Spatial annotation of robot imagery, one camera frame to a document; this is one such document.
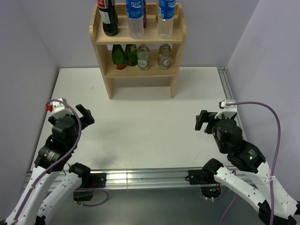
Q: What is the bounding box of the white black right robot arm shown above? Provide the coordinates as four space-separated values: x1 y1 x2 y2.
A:
195 110 300 225

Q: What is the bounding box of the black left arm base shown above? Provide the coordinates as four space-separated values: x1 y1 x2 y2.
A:
73 173 109 207

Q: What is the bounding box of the clear glass bottle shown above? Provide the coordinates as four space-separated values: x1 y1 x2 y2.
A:
157 44 172 69
137 44 150 70

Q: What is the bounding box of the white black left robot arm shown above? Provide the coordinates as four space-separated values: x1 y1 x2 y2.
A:
2 99 95 225

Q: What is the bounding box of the wooden two-tier shelf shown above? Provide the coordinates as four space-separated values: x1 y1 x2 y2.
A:
89 3 187 98

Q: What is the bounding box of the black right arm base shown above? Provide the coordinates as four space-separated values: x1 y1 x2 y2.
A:
185 169 216 185

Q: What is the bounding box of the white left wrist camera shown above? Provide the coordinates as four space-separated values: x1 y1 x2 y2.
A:
45 98 72 119

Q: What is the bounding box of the Pocari Sweat bottle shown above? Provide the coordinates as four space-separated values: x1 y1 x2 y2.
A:
157 0 176 39
126 0 144 39

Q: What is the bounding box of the green glass bottle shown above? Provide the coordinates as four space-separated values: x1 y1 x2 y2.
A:
125 44 137 66

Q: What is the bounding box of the clear glass bottle front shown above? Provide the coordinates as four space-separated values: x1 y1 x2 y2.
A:
157 44 172 69

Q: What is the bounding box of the aluminium frame rail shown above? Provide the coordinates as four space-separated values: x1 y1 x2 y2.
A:
22 66 268 225

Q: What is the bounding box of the blue grape juice carton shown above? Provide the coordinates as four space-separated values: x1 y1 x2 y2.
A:
143 0 147 28

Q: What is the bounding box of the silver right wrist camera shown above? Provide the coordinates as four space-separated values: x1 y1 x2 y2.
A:
214 99 238 120

